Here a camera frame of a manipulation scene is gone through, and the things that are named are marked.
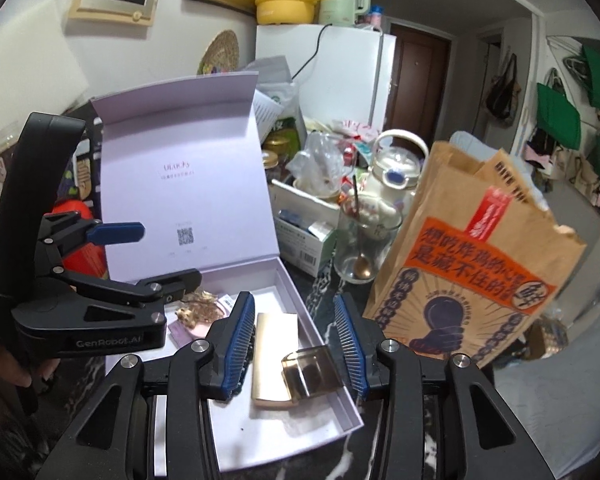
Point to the pink striped wrapper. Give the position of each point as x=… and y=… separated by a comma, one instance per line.
x=355, y=129

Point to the purple box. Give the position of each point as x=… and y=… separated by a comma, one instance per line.
x=177, y=334

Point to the glass jar with gold lid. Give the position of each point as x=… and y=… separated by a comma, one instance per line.
x=270, y=165

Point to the clear glass cup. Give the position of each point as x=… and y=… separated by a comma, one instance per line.
x=347, y=260

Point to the white cardboard box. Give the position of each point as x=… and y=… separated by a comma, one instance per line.
x=300, y=195

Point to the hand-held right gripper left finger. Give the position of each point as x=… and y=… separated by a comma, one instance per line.
x=237, y=345

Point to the black printed box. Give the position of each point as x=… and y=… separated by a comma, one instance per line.
x=82, y=180

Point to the green tote bag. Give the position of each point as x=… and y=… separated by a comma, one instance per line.
x=597, y=77
x=557, y=115

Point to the small white barcode carton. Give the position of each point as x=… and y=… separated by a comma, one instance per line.
x=305, y=255

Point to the person's left hand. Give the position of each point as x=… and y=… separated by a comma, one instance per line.
x=5, y=365

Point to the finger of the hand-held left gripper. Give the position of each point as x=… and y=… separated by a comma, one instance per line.
x=117, y=232
x=130, y=292

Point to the gold box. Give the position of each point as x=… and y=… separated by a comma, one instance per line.
x=272, y=360

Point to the clear plastic bag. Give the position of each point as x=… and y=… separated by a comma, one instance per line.
x=320, y=160

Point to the small pink bottle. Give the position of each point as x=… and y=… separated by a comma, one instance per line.
x=376, y=17

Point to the red canister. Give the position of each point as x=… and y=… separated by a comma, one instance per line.
x=87, y=262

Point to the white refrigerator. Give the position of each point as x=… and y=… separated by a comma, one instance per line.
x=340, y=85

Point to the white paper bag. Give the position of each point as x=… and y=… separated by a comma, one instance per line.
x=275, y=105

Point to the woven round trivet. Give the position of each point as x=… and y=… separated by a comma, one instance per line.
x=222, y=52

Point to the pale green electric kettle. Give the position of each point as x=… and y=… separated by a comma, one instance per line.
x=340, y=5

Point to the brown printed paper bag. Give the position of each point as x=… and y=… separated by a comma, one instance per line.
x=455, y=260

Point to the white hinged gift box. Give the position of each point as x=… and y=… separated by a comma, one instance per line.
x=180, y=185

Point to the dark brown door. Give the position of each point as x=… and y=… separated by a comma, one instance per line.
x=420, y=85

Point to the smoky translucent plastic case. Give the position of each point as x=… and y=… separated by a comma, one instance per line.
x=312, y=367

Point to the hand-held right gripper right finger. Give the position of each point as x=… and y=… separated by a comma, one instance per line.
x=352, y=345

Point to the dark hanging tote bag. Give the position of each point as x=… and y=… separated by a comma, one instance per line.
x=502, y=95

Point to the yellow pot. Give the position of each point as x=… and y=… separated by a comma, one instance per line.
x=280, y=5

